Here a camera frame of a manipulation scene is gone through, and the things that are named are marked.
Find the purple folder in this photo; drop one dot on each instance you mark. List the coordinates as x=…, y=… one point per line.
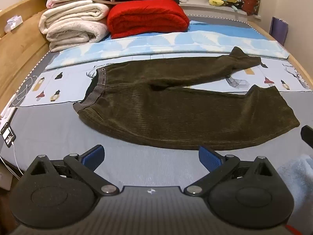
x=278, y=30

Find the tissue packet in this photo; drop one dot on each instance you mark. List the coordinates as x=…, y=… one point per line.
x=13, y=23

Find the white power strip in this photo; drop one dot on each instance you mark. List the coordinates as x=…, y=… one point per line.
x=5, y=113

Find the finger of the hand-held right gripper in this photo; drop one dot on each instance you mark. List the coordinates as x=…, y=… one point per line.
x=307, y=135

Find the black device with screen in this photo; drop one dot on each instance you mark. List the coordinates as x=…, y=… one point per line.
x=8, y=135

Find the red backpack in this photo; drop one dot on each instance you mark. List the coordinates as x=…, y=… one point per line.
x=250, y=0

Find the cream folded blanket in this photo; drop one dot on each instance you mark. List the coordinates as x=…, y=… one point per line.
x=73, y=22

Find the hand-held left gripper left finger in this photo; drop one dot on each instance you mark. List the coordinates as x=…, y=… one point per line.
x=94, y=155

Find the wooden bed frame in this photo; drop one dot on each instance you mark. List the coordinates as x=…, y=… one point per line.
x=17, y=46

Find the red folded blanket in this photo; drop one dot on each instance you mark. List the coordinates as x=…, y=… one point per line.
x=146, y=17

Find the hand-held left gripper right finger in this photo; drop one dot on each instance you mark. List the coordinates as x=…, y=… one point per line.
x=207, y=156

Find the printed grey bed sheet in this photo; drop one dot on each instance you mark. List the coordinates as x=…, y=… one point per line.
x=53, y=127

